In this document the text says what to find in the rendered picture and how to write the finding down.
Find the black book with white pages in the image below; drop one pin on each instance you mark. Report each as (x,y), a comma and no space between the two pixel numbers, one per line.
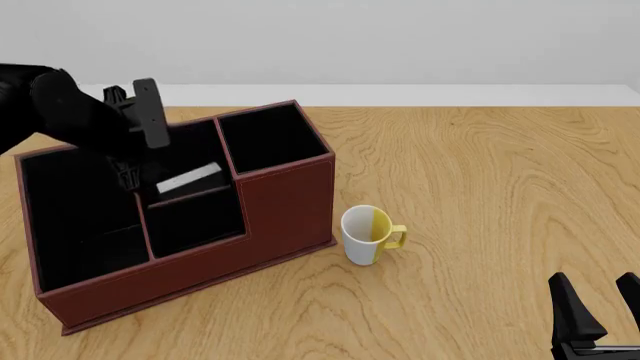
(189,178)

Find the white and yellow mug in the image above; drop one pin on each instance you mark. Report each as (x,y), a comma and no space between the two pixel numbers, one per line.
(361,240)

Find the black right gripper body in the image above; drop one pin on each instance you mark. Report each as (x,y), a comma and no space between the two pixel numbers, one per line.
(595,352)

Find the red-brown desk caddy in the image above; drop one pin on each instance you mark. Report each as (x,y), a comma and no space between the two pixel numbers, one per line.
(280,210)

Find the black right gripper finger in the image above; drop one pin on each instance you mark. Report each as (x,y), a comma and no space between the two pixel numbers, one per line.
(631,296)
(572,315)

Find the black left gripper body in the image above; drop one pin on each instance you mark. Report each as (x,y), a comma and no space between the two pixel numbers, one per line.
(128,176)

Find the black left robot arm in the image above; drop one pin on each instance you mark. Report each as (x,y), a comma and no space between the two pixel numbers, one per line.
(55,108)

